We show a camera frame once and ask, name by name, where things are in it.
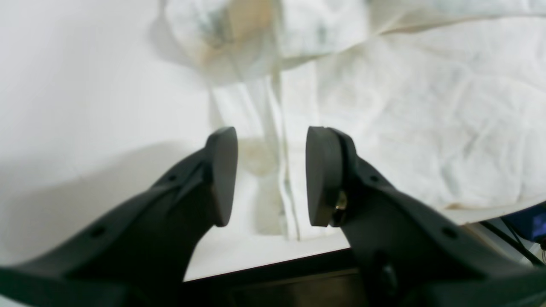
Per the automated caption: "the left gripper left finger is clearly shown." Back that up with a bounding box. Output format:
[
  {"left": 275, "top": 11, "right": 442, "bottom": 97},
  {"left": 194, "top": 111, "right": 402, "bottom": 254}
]
[{"left": 1, "top": 127, "right": 238, "bottom": 307}]

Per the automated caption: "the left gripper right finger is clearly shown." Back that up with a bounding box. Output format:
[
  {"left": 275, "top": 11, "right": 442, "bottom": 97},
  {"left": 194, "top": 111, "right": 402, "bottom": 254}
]
[{"left": 305, "top": 127, "right": 546, "bottom": 307}]

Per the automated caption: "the white t-shirt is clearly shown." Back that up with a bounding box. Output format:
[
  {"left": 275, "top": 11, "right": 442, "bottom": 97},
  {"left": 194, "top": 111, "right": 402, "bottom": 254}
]
[{"left": 159, "top": 0, "right": 545, "bottom": 240}]

